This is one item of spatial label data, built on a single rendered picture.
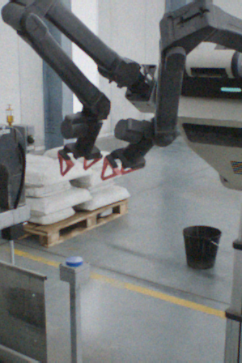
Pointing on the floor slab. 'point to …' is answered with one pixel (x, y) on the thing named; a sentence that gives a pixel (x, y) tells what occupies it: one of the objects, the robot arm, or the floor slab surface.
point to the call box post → (75, 322)
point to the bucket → (201, 245)
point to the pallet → (46, 234)
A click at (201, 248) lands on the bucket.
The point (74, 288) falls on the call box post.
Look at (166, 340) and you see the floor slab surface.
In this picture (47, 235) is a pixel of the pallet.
